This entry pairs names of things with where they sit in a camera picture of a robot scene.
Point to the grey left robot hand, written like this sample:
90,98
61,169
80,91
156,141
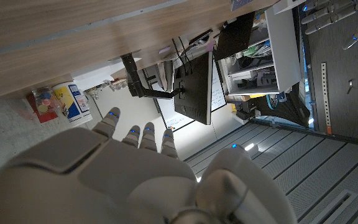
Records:
337,15

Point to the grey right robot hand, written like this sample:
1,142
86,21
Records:
104,180

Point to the white shelf cabinet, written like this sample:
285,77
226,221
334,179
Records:
283,53

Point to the white perforated metal strip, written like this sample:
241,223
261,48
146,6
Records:
325,93

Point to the white wipes canister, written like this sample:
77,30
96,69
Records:
73,104

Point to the clear jar with coloured bits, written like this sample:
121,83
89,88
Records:
43,99

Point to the white hanging cloth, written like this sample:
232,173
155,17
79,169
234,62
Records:
168,74

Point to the black computer monitor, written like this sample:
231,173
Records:
194,90

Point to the purple sticky note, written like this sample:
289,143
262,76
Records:
164,49

